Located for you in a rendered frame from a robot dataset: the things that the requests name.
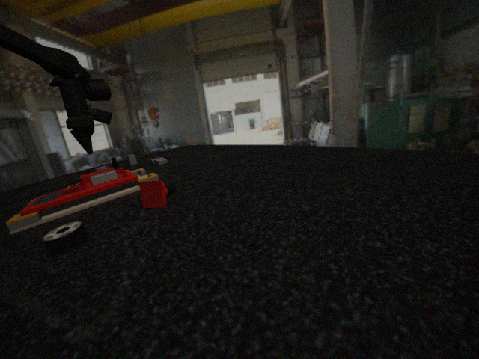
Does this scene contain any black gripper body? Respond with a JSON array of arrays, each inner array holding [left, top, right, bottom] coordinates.
[[64, 99, 94, 130]]

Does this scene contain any black toy wheel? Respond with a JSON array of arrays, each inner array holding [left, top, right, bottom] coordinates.
[[42, 221, 89, 256]]

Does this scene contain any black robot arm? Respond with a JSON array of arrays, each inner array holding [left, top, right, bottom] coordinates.
[[0, 24, 112, 124]]

